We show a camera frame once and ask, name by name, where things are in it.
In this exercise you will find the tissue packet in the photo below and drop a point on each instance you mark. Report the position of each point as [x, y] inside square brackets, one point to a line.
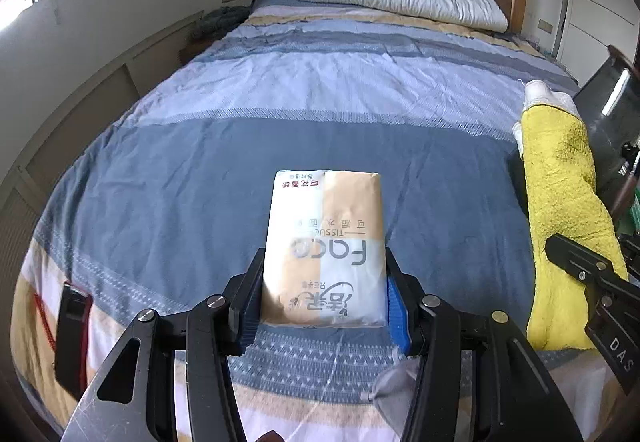
[325, 247]

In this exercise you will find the dark green cloth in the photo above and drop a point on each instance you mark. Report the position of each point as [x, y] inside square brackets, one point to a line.
[220, 22]

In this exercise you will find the low white wall cabinet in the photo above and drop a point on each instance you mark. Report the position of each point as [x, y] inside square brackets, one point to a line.
[75, 122]

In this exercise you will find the grey face mask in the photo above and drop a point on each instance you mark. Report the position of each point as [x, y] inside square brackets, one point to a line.
[395, 387]

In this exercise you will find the smartphone with red case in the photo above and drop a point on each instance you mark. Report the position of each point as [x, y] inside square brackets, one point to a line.
[72, 337]

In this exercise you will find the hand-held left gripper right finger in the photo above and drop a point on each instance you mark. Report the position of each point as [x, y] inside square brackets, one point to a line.
[395, 317]

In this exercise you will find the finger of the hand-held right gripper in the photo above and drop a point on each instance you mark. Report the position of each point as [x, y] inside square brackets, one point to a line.
[631, 159]
[580, 262]

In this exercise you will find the person's left hand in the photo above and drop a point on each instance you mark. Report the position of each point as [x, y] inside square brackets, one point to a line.
[270, 437]

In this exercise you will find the striped bed blanket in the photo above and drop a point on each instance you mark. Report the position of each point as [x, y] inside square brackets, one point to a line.
[200, 172]

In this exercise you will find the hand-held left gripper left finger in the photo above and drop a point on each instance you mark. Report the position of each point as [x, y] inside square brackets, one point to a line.
[247, 327]

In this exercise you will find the yellow towel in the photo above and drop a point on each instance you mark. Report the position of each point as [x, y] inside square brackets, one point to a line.
[560, 222]

